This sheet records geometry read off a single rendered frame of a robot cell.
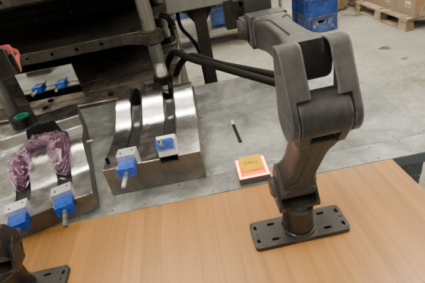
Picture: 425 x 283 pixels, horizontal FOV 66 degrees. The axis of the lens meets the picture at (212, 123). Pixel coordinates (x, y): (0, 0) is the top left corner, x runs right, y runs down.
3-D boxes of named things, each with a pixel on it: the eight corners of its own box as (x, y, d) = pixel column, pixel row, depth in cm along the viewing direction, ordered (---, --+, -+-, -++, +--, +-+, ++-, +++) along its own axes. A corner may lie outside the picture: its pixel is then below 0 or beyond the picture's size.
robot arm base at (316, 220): (245, 200, 68) (252, 226, 62) (337, 180, 69) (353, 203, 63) (249, 226, 73) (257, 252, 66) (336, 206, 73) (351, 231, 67)
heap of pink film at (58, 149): (76, 171, 92) (65, 149, 88) (9, 196, 88) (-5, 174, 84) (73, 131, 114) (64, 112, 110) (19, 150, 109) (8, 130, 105)
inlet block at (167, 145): (172, 151, 75) (167, 128, 76) (150, 155, 75) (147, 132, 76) (179, 154, 88) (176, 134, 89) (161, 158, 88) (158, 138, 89)
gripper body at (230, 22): (221, 0, 75) (226, 5, 68) (264, -9, 75) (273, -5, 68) (225, 28, 78) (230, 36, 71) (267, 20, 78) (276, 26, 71)
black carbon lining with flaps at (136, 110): (179, 148, 91) (171, 119, 86) (122, 160, 91) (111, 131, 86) (178, 96, 121) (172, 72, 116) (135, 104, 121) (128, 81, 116)
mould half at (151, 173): (206, 177, 89) (196, 136, 82) (113, 196, 89) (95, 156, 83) (196, 98, 132) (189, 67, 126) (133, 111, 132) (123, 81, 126)
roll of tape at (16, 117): (35, 126, 111) (31, 117, 109) (11, 132, 109) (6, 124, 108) (38, 115, 118) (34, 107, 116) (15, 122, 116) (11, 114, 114)
